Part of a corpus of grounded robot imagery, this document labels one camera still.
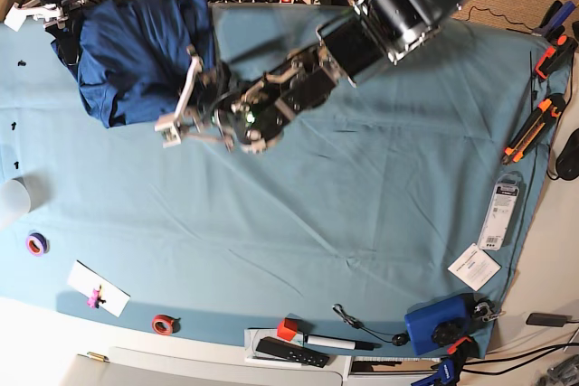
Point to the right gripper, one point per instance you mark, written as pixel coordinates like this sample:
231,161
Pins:
32,7

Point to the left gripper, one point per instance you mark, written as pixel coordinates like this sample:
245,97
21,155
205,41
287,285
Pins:
203,93

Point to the dark blue t-shirt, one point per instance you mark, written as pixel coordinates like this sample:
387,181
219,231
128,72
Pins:
133,57

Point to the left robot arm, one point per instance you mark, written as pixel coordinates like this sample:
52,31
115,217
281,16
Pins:
254,114

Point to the translucent plastic cup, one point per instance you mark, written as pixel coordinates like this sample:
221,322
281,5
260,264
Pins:
15,202

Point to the purple tape roll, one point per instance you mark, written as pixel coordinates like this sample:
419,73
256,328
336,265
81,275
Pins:
37,244

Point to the light blue table cloth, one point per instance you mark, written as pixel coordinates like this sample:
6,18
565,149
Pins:
364,202

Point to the white paper card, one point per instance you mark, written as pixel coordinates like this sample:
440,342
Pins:
83,280

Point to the pink binder clip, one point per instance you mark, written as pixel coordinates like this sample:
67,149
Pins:
95,300

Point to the red tape roll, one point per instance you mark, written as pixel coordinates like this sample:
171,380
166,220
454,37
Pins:
164,324

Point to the white notepad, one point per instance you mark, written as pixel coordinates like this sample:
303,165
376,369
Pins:
339,361

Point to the red cube block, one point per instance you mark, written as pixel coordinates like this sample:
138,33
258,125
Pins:
287,329

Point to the black remote control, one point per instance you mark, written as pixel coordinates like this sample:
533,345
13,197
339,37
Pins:
292,352

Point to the black white marker pen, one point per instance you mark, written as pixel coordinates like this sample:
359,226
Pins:
331,342

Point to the blue plastic box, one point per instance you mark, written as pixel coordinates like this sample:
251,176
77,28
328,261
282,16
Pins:
440,324

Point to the blister pack of batteries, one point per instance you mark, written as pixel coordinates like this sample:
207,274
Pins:
502,204

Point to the white paper packet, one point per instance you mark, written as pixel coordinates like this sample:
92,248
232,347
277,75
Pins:
474,267

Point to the orange black utility knife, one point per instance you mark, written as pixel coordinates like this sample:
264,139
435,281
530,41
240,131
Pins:
540,120

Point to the blue black spring clamp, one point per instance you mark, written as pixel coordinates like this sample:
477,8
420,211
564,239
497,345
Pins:
554,17

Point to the orange black clamp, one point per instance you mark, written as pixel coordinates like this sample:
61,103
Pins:
560,51

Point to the black computer mouse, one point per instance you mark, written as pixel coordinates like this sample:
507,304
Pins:
567,163

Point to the blue orange bar clamp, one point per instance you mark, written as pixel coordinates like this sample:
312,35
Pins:
450,368

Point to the small black phone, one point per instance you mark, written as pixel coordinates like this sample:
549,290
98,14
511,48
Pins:
546,320

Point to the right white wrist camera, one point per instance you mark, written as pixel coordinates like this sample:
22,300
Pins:
15,17

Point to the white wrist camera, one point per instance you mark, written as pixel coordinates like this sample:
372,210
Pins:
15,17
169,127

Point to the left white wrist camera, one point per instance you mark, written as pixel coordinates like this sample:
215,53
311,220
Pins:
169,127

